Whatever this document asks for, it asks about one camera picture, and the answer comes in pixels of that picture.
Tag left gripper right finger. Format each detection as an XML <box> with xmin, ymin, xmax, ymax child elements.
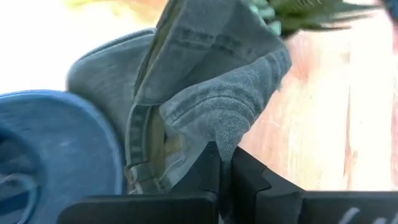
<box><xmin>231</xmin><ymin>146</ymin><xmax>398</xmax><ymax>224</ymax></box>

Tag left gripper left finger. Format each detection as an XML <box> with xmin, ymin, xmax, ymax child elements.
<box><xmin>57</xmin><ymin>141</ymin><xmax>221</xmax><ymax>224</ymax></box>

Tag blue denim cap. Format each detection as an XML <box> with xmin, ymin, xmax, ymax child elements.
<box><xmin>66</xmin><ymin>0</ymin><xmax>293</xmax><ymax>224</ymax></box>

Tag blue plastic bin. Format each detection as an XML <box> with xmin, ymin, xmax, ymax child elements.
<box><xmin>0</xmin><ymin>89</ymin><xmax>127</xmax><ymax>224</ymax></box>

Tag succulent plant in black pot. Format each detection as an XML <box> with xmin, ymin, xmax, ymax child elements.
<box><xmin>248</xmin><ymin>0</ymin><xmax>379</xmax><ymax>40</ymax></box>

